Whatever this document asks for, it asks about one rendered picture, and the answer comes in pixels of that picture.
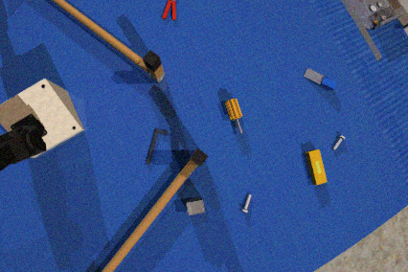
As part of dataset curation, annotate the long wooden pole with black end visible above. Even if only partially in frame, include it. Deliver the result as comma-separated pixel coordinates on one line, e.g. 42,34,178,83
102,149,209,272

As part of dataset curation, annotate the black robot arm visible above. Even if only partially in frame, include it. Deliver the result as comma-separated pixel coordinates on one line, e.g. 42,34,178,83
0,114,47,171

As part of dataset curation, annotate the orange long-handled scraper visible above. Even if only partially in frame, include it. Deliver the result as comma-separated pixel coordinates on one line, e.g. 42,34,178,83
53,0,165,83

